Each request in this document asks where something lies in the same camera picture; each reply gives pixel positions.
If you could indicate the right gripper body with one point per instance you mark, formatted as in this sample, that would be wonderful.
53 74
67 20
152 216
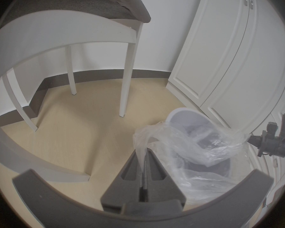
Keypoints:
274 146

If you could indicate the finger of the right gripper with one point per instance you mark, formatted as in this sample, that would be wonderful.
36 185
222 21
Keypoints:
254 139

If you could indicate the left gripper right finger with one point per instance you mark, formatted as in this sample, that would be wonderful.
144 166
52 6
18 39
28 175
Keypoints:
163 189

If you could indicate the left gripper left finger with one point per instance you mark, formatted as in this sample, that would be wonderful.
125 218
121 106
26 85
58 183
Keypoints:
123 189

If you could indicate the clear plastic bag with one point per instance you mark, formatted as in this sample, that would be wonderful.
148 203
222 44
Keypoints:
180 146

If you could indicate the grey trash bin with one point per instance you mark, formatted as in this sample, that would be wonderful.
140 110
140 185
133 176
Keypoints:
192 117

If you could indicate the white wardrobe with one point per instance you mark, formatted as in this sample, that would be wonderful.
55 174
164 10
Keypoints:
228 56

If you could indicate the white chair with grey cushions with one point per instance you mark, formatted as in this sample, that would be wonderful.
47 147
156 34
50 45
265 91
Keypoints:
61 32

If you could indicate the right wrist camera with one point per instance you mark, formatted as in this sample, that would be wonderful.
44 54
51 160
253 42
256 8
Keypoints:
272 128

